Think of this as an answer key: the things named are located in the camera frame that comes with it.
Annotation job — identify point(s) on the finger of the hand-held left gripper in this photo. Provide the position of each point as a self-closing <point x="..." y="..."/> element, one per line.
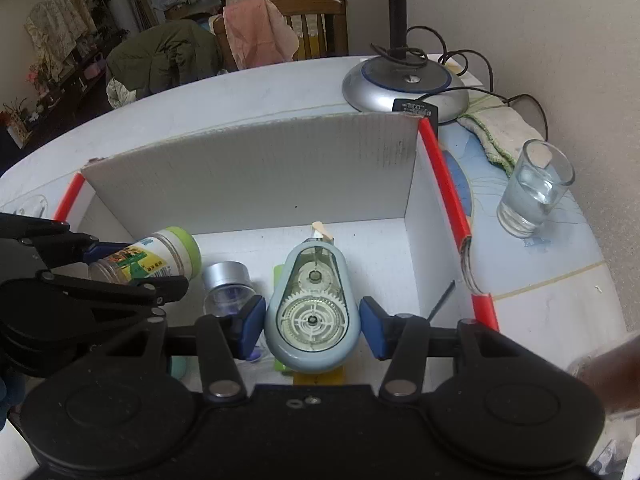
<point x="50" y="245"/>
<point x="150" y="292"/>

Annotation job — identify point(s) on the pink cloth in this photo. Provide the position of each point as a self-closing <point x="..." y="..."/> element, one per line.
<point x="255" y="30"/>

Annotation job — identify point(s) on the white rag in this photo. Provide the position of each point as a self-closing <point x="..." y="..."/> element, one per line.
<point x="500" y="130"/>

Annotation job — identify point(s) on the silver desk lamp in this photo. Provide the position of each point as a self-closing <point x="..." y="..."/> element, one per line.
<point x="400" y="85"/>

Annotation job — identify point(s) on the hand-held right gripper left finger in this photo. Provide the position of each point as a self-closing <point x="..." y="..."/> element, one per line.
<point x="252" y="327"/>

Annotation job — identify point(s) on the clear jar with silver lid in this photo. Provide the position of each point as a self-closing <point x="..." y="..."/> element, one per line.
<point x="225" y="280"/>

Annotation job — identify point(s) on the small glass of water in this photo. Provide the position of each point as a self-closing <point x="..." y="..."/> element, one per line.
<point x="532" y="195"/>

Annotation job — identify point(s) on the small yellow box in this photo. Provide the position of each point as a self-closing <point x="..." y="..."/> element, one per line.
<point x="320" y="377"/>

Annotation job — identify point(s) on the dark wooden cabinet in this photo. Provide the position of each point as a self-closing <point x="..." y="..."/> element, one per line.
<point x="65" y="95"/>

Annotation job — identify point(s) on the red cardboard box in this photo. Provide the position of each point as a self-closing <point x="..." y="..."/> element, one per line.
<point x="250" y="175"/>

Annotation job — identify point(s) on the brown glass bottle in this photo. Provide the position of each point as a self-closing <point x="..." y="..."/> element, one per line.
<point x="610" y="375"/>

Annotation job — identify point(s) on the wooden chair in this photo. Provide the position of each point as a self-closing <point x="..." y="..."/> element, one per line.
<point x="320" y="7"/>

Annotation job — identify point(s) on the green lid jar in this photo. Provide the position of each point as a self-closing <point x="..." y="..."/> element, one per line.
<point x="160" y="252"/>

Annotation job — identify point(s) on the green jacket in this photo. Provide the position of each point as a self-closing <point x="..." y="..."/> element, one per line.
<point x="160" y="55"/>

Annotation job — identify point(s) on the green tube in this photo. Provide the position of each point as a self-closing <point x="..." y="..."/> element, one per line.
<point x="277" y="282"/>

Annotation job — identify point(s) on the teal egg-shaped case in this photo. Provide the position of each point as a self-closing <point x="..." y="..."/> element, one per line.
<point x="177" y="367"/>

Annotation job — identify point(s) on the person's left hand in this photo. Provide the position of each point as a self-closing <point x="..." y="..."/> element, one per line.
<point x="10" y="400"/>

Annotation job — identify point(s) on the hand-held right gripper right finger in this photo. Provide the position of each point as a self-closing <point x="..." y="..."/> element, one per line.
<point x="374" y="327"/>

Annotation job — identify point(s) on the grey correction tape dispenser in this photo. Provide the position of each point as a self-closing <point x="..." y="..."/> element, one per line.
<point x="312" y="310"/>

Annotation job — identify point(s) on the clear glass object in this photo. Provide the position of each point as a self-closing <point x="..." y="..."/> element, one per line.
<point x="622" y="457"/>

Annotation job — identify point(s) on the white floral cloth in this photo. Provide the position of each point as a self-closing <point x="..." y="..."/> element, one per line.
<point x="120" y="95"/>

